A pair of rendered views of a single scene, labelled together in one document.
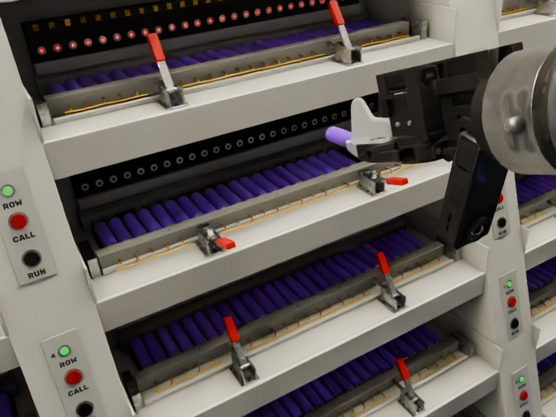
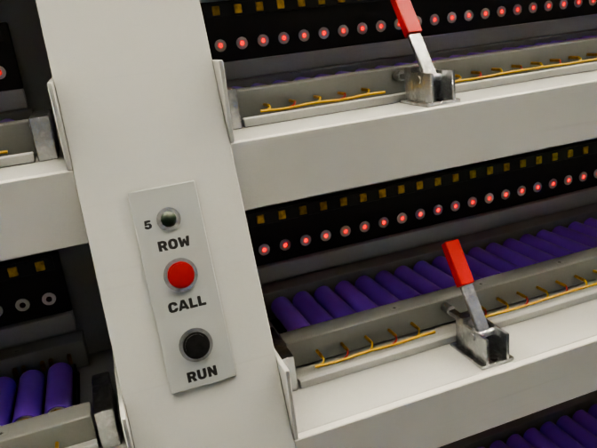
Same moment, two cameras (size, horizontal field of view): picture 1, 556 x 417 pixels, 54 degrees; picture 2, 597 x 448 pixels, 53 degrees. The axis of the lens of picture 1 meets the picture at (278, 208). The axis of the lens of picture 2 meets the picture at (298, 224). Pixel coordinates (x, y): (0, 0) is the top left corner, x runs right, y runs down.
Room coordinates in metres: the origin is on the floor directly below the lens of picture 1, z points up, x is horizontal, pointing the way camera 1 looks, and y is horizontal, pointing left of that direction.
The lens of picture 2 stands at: (0.53, -0.49, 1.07)
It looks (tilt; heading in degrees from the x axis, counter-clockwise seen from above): 1 degrees down; 8
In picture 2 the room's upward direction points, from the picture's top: 12 degrees counter-clockwise
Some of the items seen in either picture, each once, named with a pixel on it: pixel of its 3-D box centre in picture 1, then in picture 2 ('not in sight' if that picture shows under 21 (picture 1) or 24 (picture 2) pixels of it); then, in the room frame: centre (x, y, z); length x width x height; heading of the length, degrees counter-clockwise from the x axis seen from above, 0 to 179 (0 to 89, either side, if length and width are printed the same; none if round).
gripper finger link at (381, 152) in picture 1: (394, 147); not in sight; (0.50, -0.12, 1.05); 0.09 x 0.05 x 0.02; 29
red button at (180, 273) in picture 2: not in sight; (180, 275); (0.87, -0.36, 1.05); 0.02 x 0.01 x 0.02; 115
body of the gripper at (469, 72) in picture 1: (457, 110); not in sight; (0.46, -0.16, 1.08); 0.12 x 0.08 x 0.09; 25
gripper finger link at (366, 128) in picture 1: (363, 127); not in sight; (0.54, -0.10, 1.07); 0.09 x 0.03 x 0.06; 29
